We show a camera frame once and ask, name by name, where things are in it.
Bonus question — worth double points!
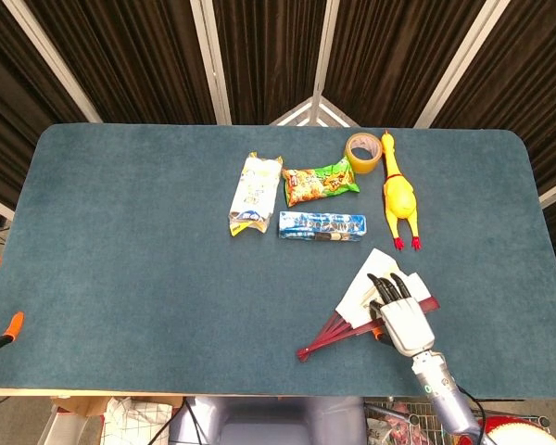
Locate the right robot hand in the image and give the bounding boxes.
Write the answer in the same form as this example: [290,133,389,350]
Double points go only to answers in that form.
[367,272,436,357]

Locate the red paper folding fan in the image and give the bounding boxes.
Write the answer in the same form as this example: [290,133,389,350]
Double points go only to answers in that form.
[296,248,441,362]

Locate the blue felt table cover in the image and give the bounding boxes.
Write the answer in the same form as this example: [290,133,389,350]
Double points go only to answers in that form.
[0,122,556,400]

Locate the yellow rubber chicken toy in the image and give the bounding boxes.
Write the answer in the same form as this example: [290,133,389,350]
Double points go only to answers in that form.
[380,129,423,251]

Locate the blue cookie box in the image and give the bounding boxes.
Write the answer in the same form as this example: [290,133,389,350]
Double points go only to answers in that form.
[277,210,368,243]

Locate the red and white ball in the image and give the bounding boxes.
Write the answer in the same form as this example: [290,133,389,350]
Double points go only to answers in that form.
[479,414,556,445]

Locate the yellow packing tape roll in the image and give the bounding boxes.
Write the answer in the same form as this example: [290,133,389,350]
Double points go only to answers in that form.
[344,133,384,175]

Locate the green orange snack bag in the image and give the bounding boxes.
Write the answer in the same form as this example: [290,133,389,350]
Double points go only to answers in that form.
[281,156,361,209]

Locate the grey blue robot torso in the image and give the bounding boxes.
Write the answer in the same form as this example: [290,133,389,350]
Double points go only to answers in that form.
[169,395,368,445]

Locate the dark brown pleated curtain panel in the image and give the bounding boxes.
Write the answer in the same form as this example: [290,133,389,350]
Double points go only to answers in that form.
[25,0,217,125]
[0,0,92,198]
[212,0,328,125]
[323,0,486,129]
[433,0,556,196]

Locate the white yellow snack bag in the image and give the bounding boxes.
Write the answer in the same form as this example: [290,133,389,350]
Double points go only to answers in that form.
[226,151,284,238]

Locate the white checkered cloth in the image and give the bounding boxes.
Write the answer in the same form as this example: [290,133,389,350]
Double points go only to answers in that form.
[102,397,173,445]

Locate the white triangular screen foot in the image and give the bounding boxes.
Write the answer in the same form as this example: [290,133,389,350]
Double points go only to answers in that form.
[268,95,359,127]

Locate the metal wire basket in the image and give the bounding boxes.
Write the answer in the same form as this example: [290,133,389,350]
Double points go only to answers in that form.
[363,399,552,445]

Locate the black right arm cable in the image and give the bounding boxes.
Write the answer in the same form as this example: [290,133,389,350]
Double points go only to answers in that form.
[453,384,488,441]

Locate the white screen frame post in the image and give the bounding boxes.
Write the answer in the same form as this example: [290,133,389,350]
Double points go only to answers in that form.
[2,0,104,124]
[310,0,342,101]
[189,0,233,125]
[414,0,511,129]

